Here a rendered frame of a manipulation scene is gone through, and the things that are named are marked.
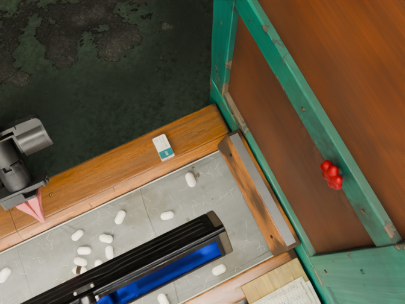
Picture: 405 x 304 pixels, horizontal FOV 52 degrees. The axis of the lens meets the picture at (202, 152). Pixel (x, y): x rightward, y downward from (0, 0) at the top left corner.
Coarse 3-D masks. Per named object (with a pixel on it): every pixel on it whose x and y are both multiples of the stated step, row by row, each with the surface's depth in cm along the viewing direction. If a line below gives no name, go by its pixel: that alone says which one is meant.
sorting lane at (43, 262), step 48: (144, 192) 106; (192, 192) 106; (240, 192) 106; (48, 240) 102; (96, 240) 102; (144, 240) 102; (240, 240) 102; (0, 288) 99; (48, 288) 99; (192, 288) 99
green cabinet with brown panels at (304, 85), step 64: (256, 0) 60; (320, 0) 45; (384, 0) 36; (256, 64) 72; (320, 64) 51; (384, 64) 39; (256, 128) 90; (320, 128) 56; (384, 128) 44; (320, 192) 70; (384, 192) 50; (320, 256) 82; (384, 256) 55
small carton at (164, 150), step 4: (160, 136) 105; (164, 136) 105; (152, 140) 105; (156, 140) 105; (160, 140) 105; (164, 140) 105; (156, 144) 105; (160, 144) 105; (164, 144) 105; (168, 144) 105; (156, 148) 104; (160, 148) 104; (164, 148) 104; (168, 148) 104; (160, 152) 104; (164, 152) 104; (168, 152) 104; (172, 152) 104; (160, 156) 104; (164, 156) 104; (168, 156) 104; (172, 156) 106
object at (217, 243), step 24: (216, 216) 70; (168, 240) 69; (192, 240) 66; (216, 240) 67; (120, 264) 68; (144, 264) 65; (168, 264) 66; (192, 264) 69; (72, 288) 66; (96, 288) 64; (120, 288) 65; (144, 288) 68
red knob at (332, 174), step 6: (324, 162) 55; (330, 162) 55; (324, 168) 55; (330, 168) 54; (336, 168) 54; (324, 174) 56; (330, 174) 55; (336, 174) 54; (330, 180) 55; (336, 180) 54; (342, 180) 54; (330, 186) 57; (336, 186) 55
